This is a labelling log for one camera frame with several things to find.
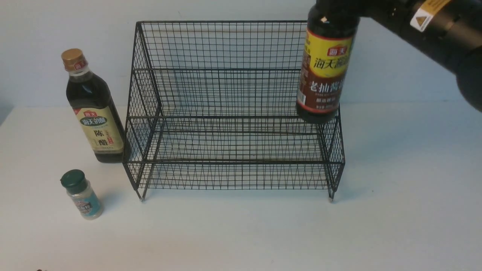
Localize dark soy sauce bottle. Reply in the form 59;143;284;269
296;0;360;125

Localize small green-capped spice jar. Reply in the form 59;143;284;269
60;169;103;220

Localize black wire mesh rack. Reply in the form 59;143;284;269
123;20;345;201

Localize vinegar bottle with gold cap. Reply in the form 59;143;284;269
61;48;126;163

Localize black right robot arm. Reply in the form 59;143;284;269
360;0;482;110

